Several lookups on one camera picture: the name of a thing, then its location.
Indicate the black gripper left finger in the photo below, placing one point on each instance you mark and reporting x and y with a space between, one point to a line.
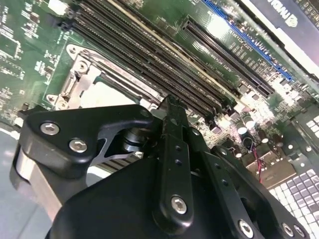
172 175

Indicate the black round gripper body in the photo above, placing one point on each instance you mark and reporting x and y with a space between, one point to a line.
112 207

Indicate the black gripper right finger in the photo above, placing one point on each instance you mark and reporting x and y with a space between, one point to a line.
211 175

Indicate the silver CPU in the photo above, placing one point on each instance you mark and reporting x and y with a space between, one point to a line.
112 98

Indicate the metal CPU socket cover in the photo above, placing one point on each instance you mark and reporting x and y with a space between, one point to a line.
88 79

